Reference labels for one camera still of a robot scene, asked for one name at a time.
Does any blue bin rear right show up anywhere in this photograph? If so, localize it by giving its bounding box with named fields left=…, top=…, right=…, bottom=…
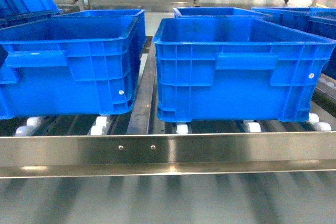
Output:
left=252, top=7, right=335, bottom=38

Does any tilted blue bin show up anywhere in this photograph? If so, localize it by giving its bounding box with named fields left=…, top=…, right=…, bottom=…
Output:
left=1, top=0, right=61, bottom=28

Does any blue bin rear centre-left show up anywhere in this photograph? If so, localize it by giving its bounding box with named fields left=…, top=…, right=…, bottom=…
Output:
left=59, top=9, right=146, bottom=54

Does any blue bin front centre-right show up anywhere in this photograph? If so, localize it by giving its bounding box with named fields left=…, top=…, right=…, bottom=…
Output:
left=153, top=17, right=335, bottom=123

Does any blue bin front right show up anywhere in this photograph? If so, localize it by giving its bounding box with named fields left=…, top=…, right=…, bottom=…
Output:
left=308, top=15, right=336, bottom=81

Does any blue square plastic part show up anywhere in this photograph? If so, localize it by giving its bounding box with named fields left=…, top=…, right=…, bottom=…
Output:
left=0, top=45, right=8, bottom=68

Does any stainless steel flow rack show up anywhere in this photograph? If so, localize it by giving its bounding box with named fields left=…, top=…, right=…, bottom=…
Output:
left=1, top=37, right=335, bottom=178

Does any blue bin centre-right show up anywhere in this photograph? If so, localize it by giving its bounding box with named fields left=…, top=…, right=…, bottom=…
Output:
left=153, top=17, right=335, bottom=123
left=173, top=7, right=273, bottom=21

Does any blue bin centre-left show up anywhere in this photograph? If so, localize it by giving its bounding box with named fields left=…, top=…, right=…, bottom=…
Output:
left=1, top=17, right=139, bottom=119
left=59, top=9, right=146, bottom=54

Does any blue bin rear centre-right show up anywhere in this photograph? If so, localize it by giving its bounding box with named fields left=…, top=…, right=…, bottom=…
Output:
left=173, top=7, right=273, bottom=21

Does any blue bin front centre-left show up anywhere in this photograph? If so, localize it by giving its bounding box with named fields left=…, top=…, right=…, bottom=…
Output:
left=1, top=17, right=139, bottom=119

